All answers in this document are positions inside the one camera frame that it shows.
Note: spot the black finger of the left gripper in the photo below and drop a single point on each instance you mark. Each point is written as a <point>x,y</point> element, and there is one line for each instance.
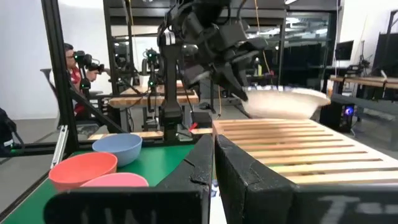
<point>242,82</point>
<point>228,79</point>

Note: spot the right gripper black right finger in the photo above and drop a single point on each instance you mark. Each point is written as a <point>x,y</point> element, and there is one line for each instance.
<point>264,202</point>

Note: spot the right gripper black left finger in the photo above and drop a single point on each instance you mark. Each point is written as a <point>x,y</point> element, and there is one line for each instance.
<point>174,202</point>

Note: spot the white bowl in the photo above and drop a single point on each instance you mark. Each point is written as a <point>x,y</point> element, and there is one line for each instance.
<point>280,104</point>

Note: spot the pink bowl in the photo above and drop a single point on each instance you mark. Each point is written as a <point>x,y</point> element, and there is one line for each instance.
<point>118,181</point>

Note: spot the coral red bowl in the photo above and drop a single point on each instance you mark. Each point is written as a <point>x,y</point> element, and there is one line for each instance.
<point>77,169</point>

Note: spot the background black robot arm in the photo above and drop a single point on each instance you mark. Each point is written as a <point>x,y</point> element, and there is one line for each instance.
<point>84,62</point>
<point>151,65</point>

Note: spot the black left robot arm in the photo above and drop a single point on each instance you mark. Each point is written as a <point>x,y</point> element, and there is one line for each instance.
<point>170,77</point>

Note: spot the wooden slatted shelf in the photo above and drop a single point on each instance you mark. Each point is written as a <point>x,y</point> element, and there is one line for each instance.
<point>295,149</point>

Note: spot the green table mat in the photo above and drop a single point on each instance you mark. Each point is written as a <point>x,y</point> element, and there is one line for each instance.
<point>155,161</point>

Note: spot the small red tag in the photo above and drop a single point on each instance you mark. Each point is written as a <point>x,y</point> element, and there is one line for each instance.
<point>192,126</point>

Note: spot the light blue plate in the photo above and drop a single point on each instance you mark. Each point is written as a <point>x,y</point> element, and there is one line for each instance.
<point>121,149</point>

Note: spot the background wooden workbench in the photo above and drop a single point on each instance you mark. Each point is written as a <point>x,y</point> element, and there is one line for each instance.
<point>363,81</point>
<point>140,100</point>

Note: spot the black computer tower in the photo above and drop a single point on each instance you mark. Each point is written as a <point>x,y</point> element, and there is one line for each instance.
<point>337,116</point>

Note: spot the black monitor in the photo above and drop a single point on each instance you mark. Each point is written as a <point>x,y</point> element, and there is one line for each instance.
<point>344,50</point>

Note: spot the silver aluminium bar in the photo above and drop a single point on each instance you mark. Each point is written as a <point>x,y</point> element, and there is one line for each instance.
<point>59,146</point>

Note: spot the person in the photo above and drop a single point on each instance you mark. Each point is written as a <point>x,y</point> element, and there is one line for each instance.
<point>72,67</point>

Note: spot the black bag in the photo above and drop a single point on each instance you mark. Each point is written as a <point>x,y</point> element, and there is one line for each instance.
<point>6,130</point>

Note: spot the black aluminium table frame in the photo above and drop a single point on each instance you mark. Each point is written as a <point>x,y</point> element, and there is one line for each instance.
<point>57,77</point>

